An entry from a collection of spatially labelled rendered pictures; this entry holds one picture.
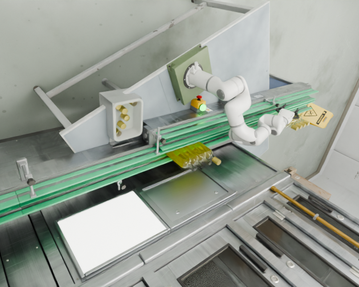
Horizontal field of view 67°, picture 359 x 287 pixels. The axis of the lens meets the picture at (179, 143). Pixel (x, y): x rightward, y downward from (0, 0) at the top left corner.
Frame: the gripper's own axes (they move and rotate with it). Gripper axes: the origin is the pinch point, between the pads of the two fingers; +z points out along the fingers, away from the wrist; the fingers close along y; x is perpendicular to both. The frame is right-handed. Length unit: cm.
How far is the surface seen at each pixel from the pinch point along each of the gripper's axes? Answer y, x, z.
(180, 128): -41, 24, -76
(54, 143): -116, 7, -122
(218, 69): -47, 32, -25
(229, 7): -68, 49, 26
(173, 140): -42, 18, -83
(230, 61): -44, 33, -13
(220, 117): -32, 12, -45
